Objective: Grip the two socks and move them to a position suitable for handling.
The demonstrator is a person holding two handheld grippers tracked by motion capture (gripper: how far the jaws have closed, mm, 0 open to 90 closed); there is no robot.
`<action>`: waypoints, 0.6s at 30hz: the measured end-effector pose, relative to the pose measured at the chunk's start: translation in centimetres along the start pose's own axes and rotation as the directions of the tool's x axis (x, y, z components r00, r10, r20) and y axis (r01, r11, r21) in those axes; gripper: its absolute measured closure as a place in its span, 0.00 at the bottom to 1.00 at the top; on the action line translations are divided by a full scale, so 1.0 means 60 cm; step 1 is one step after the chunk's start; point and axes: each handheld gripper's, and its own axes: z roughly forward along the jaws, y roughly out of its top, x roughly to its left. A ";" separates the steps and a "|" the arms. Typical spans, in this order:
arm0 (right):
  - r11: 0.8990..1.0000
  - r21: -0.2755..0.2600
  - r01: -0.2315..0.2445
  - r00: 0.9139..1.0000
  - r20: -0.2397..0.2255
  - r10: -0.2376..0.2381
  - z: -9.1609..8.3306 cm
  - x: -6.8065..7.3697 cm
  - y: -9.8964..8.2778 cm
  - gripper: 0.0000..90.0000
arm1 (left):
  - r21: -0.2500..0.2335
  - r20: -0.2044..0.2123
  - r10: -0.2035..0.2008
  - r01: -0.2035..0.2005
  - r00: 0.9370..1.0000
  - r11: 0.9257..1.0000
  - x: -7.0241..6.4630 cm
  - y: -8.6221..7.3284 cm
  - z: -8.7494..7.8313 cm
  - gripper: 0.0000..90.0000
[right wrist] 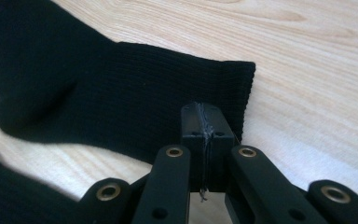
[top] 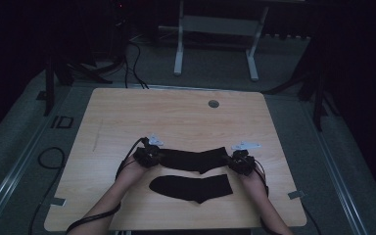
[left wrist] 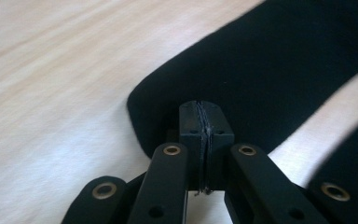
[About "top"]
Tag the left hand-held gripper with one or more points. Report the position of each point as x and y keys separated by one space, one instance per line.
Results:
x=147 y=156

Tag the person's left hand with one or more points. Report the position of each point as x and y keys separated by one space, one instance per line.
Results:
x=129 y=173

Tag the grey tape piece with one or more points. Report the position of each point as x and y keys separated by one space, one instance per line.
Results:
x=58 y=201
x=296 y=195

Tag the black metal stand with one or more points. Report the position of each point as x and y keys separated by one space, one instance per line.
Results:
x=319 y=104
x=49 y=91

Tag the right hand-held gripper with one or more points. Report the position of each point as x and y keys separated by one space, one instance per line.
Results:
x=243 y=163

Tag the grey round table grommet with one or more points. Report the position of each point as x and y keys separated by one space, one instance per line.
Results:
x=213 y=103

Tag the white metal desk frame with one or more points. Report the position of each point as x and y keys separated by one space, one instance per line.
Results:
x=220 y=25

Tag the metal floor rail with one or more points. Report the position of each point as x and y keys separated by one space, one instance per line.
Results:
x=13 y=178
x=336 y=182

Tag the person's right hand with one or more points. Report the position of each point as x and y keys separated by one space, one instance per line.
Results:
x=254 y=181

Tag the black sock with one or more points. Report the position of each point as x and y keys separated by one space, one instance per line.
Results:
x=192 y=188
x=192 y=160

